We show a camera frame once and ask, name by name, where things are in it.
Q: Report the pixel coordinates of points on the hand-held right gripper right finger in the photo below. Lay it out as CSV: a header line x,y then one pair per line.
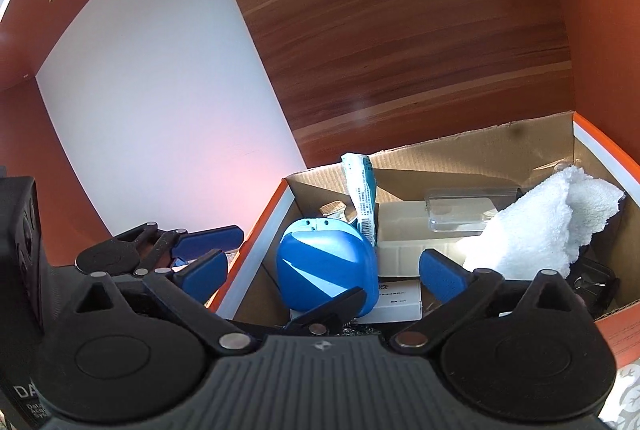
x,y
445,277

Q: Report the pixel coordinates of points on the large white box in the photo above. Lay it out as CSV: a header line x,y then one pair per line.
x,y
400,230

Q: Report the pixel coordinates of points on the white and teal packet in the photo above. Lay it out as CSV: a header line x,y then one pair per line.
x,y
362,195

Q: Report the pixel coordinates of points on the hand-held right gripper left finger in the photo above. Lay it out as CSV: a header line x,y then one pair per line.
x,y
202,277

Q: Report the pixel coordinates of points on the white fluffy towel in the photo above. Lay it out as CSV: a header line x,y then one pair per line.
x,y
540,225

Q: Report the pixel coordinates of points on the clear plastic case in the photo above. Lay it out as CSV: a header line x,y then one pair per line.
x,y
470,210

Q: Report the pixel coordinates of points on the black clip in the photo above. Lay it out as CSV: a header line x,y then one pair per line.
x,y
592,282

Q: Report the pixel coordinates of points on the blue plastic case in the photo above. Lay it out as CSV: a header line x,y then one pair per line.
x,y
320,265

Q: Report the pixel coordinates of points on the wooden headboard panel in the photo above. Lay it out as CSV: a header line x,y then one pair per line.
x,y
400,35

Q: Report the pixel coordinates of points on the small white printed box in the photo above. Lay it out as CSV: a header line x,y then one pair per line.
x,y
397,300

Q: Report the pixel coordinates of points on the small cork stoppered bottle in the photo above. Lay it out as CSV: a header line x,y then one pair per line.
x,y
332,210

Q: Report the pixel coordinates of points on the orange cardboard box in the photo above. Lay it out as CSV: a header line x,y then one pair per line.
x,y
450,155

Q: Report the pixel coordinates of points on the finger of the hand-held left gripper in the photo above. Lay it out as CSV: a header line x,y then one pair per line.
x,y
210,237
330,310

